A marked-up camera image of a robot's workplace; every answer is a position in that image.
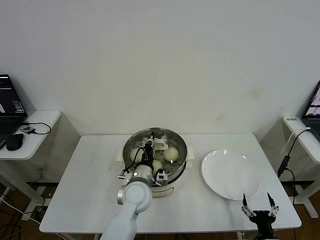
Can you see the black laptop with dark screen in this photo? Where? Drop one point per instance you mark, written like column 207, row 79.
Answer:
column 10, row 100

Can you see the small black usb adapter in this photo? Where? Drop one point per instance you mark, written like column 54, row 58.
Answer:
column 28, row 130

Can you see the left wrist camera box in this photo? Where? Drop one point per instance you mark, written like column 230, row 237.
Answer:
column 161, row 178

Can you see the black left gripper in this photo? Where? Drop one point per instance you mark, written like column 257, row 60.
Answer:
column 148, row 156

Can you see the cream electric cooking pot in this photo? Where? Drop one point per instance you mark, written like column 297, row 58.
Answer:
column 170, row 190

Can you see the round glass pot lid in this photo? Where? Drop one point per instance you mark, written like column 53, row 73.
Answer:
column 160, row 145

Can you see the black laptop with bright screen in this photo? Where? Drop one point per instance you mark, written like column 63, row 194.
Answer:
column 314, row 110

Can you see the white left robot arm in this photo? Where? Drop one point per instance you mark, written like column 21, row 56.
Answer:
column 135, row 197

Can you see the white side desk with mouse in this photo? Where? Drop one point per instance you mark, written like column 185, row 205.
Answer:
column 37, row 140

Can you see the round white plate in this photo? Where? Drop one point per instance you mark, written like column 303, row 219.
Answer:
column 230, row 175

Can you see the white printed label sticker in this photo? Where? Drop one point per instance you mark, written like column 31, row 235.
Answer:
column 291, row 119

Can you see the white steamed baozi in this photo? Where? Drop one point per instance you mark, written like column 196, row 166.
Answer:
column 157, row 165
column 171, row 153
column 133, row 153

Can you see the perforated steel steamer basket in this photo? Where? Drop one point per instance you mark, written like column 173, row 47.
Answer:
column 128, row 142

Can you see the black computer mouse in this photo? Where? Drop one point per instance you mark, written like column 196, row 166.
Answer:
column 14, row 142

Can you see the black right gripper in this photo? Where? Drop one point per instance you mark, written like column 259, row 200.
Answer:
column 262, row 218

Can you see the white side desk with label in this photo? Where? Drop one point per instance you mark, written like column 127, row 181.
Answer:
column 308, row 150

